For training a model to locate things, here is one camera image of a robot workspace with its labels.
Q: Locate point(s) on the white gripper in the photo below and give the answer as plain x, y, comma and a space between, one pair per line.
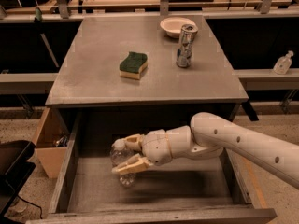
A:
156, 147

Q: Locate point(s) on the grey counter cabinet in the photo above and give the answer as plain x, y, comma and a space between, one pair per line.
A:
166, 96

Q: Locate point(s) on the clear plastic water bottle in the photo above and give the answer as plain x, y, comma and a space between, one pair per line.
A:
120, 153

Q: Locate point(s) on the green and yellow sponge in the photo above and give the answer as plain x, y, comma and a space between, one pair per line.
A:
133, 65

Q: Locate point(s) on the clear soap dispenser bottle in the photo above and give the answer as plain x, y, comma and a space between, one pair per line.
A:
283, 63

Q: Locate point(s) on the white paper bowl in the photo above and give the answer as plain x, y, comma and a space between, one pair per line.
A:
172, 25

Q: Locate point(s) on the wooden box on floor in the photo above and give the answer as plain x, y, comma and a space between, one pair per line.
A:
47, 133

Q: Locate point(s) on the silver aluminium can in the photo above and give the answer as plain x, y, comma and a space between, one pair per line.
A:
184, 52

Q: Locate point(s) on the black bin on floor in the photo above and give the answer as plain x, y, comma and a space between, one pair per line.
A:
14, 170

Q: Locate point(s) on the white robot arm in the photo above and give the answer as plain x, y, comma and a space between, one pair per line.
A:
204, 138

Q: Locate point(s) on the open grey top drawer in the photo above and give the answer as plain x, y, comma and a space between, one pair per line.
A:
181, 192

